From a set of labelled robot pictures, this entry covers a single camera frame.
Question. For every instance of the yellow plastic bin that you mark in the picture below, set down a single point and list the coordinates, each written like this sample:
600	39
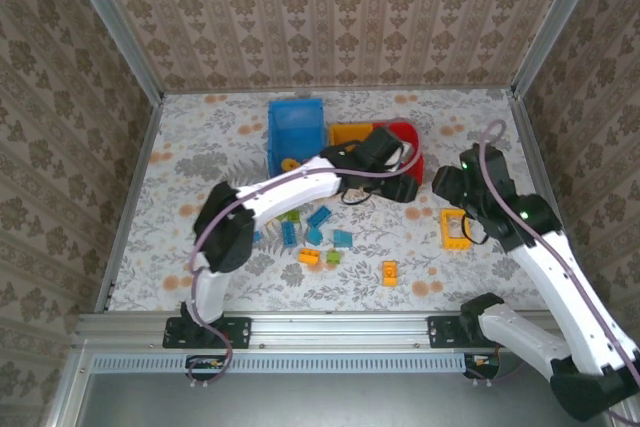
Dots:
350	134

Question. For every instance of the red plastic bin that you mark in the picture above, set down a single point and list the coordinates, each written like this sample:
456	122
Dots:
412	139

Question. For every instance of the yellow lego window frame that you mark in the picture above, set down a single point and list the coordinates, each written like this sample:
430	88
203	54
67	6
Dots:
445	232

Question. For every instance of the blue plastic bin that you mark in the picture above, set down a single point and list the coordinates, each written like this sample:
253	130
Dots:
295	127

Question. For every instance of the blue lego brick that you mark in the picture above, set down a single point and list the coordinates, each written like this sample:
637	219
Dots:
342	238
257	236
319	217
314	235
288	233

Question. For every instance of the orange lego brick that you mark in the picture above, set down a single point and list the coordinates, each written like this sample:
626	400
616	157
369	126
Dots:
309	256
390	273

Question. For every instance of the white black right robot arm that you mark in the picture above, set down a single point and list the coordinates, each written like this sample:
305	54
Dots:
580	327

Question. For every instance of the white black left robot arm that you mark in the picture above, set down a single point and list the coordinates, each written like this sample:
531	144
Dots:
290	187

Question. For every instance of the floral tablecloth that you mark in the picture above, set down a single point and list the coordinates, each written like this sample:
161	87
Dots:
350	297

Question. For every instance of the grey metal panel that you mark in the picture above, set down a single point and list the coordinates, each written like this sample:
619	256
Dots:
325	402

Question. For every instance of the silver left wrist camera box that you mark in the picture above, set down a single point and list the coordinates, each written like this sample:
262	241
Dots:
407	150

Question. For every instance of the aluminium table edge rail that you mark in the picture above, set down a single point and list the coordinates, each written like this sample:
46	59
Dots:
523	117
137	172

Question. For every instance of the aluminium frame post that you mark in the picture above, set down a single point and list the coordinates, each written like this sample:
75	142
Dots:
116	27
556	22

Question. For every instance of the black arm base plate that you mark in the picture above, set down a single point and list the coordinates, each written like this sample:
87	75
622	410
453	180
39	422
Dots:
442	332
235	332

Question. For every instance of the wide aluminium base rail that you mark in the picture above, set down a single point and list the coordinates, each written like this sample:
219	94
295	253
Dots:
340	329

